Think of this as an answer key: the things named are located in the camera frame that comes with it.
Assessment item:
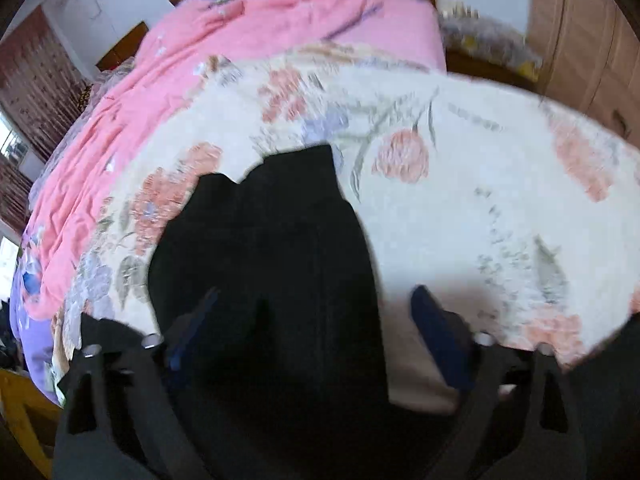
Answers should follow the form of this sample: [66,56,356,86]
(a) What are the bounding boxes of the floral bed sheet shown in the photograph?
[52,42,640,413]

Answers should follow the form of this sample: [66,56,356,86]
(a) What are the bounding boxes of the pink pillow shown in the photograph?
[320,0,447,75]

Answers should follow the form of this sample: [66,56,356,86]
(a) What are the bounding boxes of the pink quilt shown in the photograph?
[10,0,388,401]

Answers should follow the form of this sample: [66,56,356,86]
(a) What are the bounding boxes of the black pants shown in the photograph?
[147,144,463,480]

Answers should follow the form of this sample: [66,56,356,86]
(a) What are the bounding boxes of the wooden wardrobe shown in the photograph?
[525,0,640,142]

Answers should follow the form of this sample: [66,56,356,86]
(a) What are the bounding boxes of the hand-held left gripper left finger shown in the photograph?
[52,287,221,480]

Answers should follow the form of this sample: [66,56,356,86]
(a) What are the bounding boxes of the red patterned curtain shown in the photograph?
[0,5,90,233]

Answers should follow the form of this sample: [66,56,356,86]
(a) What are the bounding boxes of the yellow wooden stool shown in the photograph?
[0,367,65,479]

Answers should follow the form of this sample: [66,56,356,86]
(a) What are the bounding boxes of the nightstand with patterned cloth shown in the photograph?
[437,1,545,82]

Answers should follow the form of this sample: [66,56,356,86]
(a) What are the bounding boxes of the wooden bedside cabinet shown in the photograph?
[95,21,151,73]

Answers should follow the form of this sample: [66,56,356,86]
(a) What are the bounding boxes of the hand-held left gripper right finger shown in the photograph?
[410,285,588,480]

